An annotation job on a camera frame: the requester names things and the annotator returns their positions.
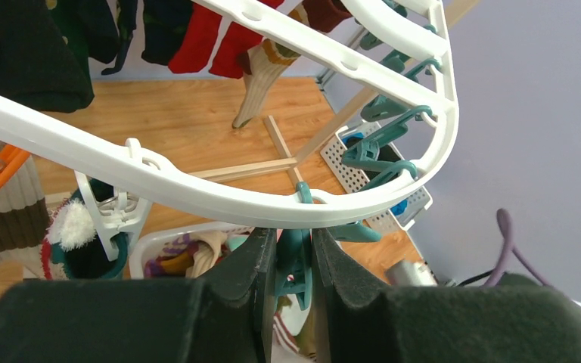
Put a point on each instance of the white side basket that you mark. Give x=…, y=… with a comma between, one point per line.
x=403, y=215

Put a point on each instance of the white round clip hanger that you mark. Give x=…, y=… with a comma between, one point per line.
x=157, y=179

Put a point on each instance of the blue folded garment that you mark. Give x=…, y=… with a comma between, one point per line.
x=386, y=153

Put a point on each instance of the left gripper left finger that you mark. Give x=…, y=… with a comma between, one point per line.
x=225, y=315

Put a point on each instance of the white sock laundry basket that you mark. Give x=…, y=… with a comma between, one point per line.
x=289, y=318

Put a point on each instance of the teal clip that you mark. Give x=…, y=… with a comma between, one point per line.
x=293, y=270

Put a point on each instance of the white clip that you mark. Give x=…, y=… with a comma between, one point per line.
x=123, y=214

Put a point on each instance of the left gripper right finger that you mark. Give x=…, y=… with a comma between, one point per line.
x=360, y=318

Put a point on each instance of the red hanging sock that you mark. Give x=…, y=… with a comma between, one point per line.
x=201, y=46

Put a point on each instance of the beige brown striped sock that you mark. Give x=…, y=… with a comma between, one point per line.
x=24, y=218

